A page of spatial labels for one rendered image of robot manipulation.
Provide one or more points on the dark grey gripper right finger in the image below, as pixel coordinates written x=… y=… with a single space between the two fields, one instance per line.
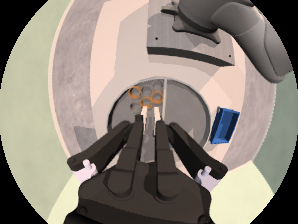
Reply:
x=203 y=168

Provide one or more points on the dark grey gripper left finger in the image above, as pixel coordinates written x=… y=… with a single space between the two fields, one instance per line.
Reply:
x=97 y=157

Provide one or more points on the blue shallow tray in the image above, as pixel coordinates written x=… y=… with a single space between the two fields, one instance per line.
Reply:
x=223 y=126

